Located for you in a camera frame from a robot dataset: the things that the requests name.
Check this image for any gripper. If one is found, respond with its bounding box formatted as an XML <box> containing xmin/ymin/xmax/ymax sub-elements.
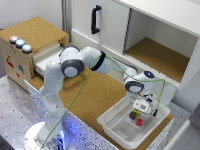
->
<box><xmin>132</xmin><ymin>93</ymin><xmax>157</xmax><ymax>116</ymax></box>

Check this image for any purple block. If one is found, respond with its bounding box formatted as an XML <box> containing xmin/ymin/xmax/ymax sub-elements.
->
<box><xmin>129</xmin><ymin>113</ymin><xmax>137</xmax><ymax>121</ymax></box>

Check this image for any pink block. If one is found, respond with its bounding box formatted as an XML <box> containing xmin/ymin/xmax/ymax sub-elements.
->
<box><xmin>135</xmin><ymin>118</ymin><xmax>145</xmax><ymax>127</ymax></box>

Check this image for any white plastic box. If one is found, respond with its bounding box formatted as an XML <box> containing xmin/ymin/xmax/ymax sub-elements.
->
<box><xmin>96</xmin><ymin>95</ymin><xmax>172</xmax><ymax>150</ymax></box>

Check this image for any white sliding door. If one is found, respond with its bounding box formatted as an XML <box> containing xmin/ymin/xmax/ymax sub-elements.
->
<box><xmin>71</xmin><ymin>0</ymin><xmax>131</xmax><ymax>55</ymax></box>

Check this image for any white cabinet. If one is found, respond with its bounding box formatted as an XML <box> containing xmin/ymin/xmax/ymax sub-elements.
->
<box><xmin>70</xmin><ymin>0</ymin><xmax>200</xmax><ymax>108</ymax></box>

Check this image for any wooden drawer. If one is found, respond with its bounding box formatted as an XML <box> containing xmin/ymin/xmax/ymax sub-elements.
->
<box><xmin>31</xmin><ymin>44</ymin><xmax>69</xmax><ymax>79</ymax></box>

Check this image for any green button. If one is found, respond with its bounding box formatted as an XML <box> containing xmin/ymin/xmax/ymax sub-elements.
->
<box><xmin>21</xmin><ymin>43</ymin><xmax>34</xmax><ymax>54</ymax></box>

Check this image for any wooden drawer box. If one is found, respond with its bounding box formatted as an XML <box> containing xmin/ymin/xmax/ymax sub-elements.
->
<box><xmin>0</xmin><ymin>16</ymin><xmax>71</xmax><ymax>92</ymax></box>

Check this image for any red button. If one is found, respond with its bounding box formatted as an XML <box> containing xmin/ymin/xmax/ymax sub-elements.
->
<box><xmin>8</xmin><ymin>34</ymin><xmax>20</xmax><ymax>45</ymax></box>

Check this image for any green cable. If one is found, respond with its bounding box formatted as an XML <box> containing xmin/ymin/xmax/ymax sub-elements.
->
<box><xmin>39</xmin><ymin>55</ymin><xmax>167</xmax><ymax>149</ymax></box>

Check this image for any black door handle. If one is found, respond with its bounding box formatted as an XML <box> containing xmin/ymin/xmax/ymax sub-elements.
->
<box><xmin>90</xmin><ymin>4</ymin><xmax>103</xmax><ymax>36</ymax></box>

